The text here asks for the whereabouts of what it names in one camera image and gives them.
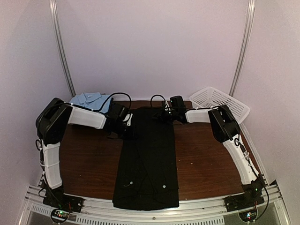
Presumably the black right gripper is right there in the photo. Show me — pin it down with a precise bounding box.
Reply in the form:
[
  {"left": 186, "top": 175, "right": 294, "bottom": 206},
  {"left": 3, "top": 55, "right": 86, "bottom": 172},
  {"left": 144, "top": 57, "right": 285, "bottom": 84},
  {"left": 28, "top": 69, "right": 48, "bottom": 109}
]
[{"left": 152, "top": 106, "right": 179, "bottom": 124}]

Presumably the black long sleeve shirt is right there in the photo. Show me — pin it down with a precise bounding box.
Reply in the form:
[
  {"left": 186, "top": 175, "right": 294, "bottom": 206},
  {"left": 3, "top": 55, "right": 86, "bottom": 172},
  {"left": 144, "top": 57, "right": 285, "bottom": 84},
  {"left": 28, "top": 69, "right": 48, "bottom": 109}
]
[{"left": 112, "top": 107, "right": 179, "bottom": 211}]

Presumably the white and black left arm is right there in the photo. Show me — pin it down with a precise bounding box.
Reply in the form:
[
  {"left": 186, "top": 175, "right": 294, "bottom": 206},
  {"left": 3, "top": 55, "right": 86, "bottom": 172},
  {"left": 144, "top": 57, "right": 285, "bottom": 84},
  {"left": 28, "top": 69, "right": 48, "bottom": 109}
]
[{"left": 36, "top": 98, "right": 133, "bottom": 208}]

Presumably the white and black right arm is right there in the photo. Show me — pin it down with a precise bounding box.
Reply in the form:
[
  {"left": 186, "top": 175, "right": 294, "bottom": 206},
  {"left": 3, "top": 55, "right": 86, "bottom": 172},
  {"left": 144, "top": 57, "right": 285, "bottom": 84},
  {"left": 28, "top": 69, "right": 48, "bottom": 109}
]
[{"left": 157, "top": 96, "right": 265, "bottom": 207}]

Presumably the light blue folded shirt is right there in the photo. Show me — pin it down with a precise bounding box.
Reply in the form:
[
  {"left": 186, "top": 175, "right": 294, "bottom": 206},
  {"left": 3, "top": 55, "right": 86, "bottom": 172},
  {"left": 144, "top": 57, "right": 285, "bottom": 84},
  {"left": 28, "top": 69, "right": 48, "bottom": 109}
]
[{"left": 69, "top": 92, "right": 113, "bottom": 113}]

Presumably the white plastic mesh basket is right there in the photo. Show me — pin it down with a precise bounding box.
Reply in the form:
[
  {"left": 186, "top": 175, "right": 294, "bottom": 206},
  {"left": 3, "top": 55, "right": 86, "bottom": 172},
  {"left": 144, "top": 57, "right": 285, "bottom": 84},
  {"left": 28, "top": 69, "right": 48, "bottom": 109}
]
[{"left": 189, "top": 87, "right": 250, "bottom": 124}]

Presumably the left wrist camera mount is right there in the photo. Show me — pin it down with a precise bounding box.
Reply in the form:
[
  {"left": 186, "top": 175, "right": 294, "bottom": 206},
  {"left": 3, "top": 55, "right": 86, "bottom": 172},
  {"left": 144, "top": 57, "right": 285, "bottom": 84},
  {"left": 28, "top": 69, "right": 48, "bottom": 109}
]
[{"left": 123, "top": 113, "right": 133, "bottom": 126}]

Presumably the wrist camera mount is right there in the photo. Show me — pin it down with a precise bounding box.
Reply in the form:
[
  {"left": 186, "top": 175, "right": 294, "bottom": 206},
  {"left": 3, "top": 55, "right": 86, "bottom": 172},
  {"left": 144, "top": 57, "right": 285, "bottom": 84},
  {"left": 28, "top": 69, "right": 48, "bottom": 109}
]
[
  {"left": 123, "top": 113, "right": 133, "bottom": 126},
  {"left": 163, "top": 101, "right": 171, "bottom": 112}
]

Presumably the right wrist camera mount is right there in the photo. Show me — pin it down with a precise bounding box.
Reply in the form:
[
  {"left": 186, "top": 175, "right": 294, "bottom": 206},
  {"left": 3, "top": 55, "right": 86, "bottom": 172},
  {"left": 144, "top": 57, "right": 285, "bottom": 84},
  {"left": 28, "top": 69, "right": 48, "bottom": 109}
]
[{"left": 163, "top": 101, "right": 171, "bottom": 112}]

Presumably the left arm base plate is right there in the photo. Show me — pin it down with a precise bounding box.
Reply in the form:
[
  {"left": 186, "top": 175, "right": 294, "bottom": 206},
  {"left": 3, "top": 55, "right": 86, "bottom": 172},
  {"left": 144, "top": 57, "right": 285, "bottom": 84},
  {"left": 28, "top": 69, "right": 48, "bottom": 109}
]
[{"left": 43, "top": 195, "right": 83, "bottom": 224}]

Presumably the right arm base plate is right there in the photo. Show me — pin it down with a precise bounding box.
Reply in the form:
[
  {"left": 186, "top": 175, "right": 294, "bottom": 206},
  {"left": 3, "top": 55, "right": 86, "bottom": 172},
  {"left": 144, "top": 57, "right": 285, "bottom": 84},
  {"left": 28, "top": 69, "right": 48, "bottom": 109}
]
[{"left": 224, "top": 194, "right": 264, "bottom": 223}]

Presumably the aluminium front rail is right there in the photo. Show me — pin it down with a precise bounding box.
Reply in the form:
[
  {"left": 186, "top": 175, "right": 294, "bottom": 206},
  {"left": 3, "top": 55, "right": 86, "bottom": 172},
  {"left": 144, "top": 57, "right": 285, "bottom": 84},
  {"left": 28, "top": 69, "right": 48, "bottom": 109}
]
[{"left": 22, "top": 185, "right": 291, "bottom": 225}]

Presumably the right aluminium corner post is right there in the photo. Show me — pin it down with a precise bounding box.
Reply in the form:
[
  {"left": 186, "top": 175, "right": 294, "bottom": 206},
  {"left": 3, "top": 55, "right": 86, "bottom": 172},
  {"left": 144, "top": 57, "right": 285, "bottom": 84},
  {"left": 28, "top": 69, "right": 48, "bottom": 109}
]
[{"left": 229, "top": 0, "right": 255, "bottom": 97}]

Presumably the aluminium corner post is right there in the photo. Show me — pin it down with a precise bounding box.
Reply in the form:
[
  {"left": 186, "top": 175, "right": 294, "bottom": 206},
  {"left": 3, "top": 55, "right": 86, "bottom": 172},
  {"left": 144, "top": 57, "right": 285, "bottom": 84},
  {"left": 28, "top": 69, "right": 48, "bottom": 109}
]
[
  {"left": 229, "top": 0, "right": 255, "bottom": 97},
  {"left": 49, "top": 0, "right": 76, "bottom": 97}
]

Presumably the left aluminium corner post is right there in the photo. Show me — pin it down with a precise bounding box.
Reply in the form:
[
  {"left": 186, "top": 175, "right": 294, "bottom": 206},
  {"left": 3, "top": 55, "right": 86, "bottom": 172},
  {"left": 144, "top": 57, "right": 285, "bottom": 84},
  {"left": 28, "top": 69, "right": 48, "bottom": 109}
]
[{"left": 49, "top": 0, "right": 76, "bottom": 97}]

